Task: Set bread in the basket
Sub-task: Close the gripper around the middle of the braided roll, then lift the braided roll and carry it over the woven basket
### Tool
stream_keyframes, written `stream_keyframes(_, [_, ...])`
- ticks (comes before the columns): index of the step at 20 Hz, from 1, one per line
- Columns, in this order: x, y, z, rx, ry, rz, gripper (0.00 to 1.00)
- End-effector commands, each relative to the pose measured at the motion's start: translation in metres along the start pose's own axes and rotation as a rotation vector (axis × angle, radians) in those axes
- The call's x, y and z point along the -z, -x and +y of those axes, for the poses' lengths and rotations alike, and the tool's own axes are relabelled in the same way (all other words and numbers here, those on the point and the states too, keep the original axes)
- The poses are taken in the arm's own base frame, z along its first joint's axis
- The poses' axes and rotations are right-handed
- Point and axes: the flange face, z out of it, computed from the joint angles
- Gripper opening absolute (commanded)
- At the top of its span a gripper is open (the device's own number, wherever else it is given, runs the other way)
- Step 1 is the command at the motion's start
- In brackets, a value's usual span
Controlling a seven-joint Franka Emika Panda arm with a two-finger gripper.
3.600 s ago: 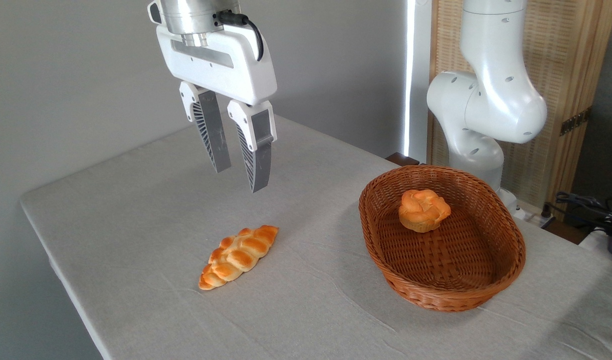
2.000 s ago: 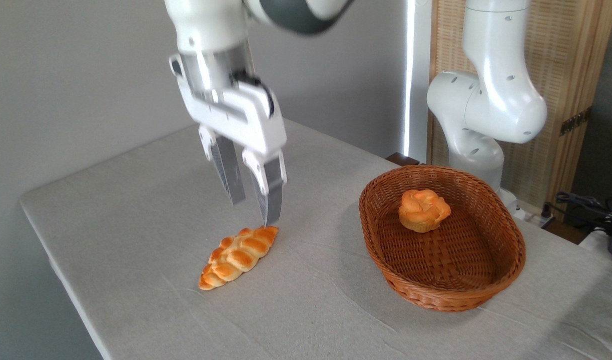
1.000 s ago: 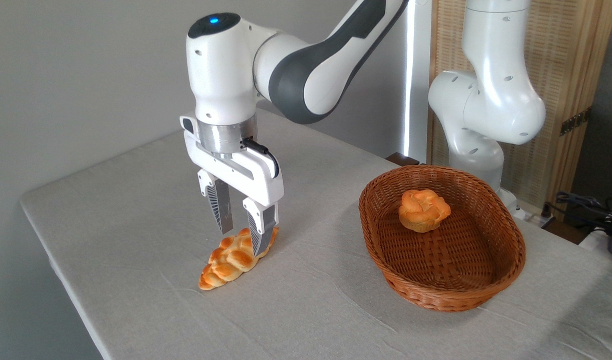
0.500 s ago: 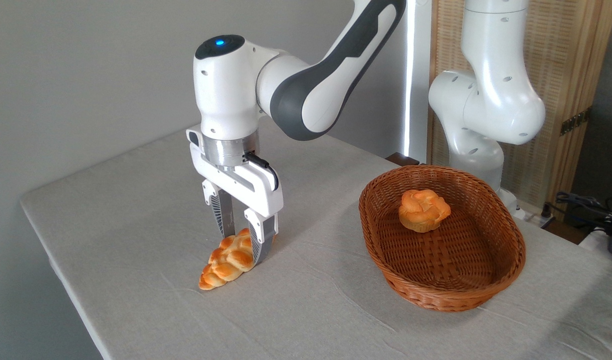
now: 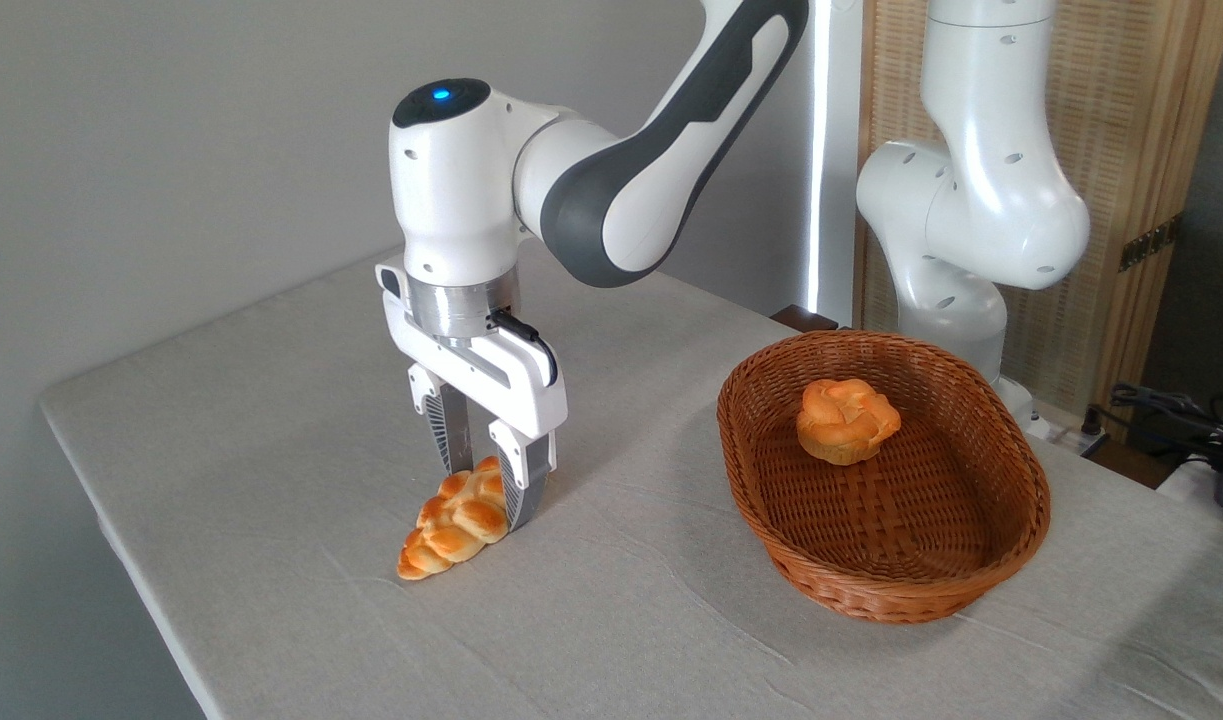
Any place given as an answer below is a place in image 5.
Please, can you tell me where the wooden rattan folding screen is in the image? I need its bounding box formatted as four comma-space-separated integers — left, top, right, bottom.
856, 0, 1223, 423

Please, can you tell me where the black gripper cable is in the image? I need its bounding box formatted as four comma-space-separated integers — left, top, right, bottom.
488, 310, 560, 389

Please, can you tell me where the white power strip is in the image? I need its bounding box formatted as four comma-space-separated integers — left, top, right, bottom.
1031, 412, 1112, 457

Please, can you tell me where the dark brown wooden furniture corner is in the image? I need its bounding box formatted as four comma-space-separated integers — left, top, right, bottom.
771, 305, 840, 333

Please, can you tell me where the black cable bundle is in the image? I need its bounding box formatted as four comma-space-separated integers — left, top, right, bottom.
1083, 383, 1223, 471

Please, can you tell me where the brown wicker oval basket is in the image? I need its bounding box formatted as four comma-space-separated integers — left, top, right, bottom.
716, 330, 1052, 625

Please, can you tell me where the grey tablecloth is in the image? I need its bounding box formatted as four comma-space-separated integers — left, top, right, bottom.
39, 230, 1223, 720

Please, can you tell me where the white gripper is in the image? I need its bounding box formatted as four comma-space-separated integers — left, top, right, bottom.
376, 255, 569, 531

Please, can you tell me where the long braided bread loaf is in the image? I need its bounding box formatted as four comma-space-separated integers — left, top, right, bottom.
398, 457, 513, 581

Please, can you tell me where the dark metal screen hinge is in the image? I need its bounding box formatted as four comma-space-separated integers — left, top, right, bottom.
1119, 213, 1184, 273

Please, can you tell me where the round knotted bread roll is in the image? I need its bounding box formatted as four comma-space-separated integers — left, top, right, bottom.
797, 379, 902, 467

